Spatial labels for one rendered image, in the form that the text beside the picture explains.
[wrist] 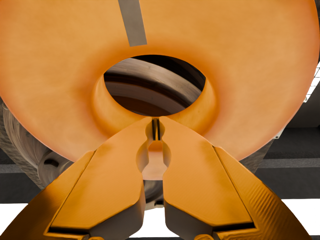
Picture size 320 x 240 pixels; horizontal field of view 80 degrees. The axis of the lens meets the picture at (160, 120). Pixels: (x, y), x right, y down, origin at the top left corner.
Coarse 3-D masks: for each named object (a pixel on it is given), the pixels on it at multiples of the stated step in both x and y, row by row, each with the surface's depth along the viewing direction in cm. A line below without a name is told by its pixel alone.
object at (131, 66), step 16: (128, 64) 29; (144, 64) 29; (160, 64) 30; (176, 64) 36; (144, 80) 31; (160, 80) 31; (176, 80) 31; (192, 80) 36; (192, 96) 34; (16, 128) 39; (16, 144) 42
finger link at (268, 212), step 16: (224, 160) 8; (240, 176) 7; (240, 192) 7; (256, 192) 7; (272, 192) 7; (256, 208) 6; (272, 208) 6; (288, 208) 6; (256, 224) 6; (272, 224) 6; (288, 224) 6
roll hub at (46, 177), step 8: (48, 152) 31; (40, 160) 32; (56, 160) 32; (64, 160) 32; (40, 168) 34; (64, 168) 36; (40, 176) 36; (48, 176) 36; (56, 176) 36; (48, 184) 38; (144, 184) 39; (152, 184) 40; (160, 184) 40; (152, 192) 43; (160, 192) 42; (152, 200) 43; (160, 200) 43; (152, 208) 46
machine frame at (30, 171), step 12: (0, 108) 55; (0, 120) 59; (0, 132) 62; (0, 144) 66; (12, 144) 66; (12, 156) 71; (252, 156) 72; (24, 168) 77; (252, 168) 77; (36, 180) 84
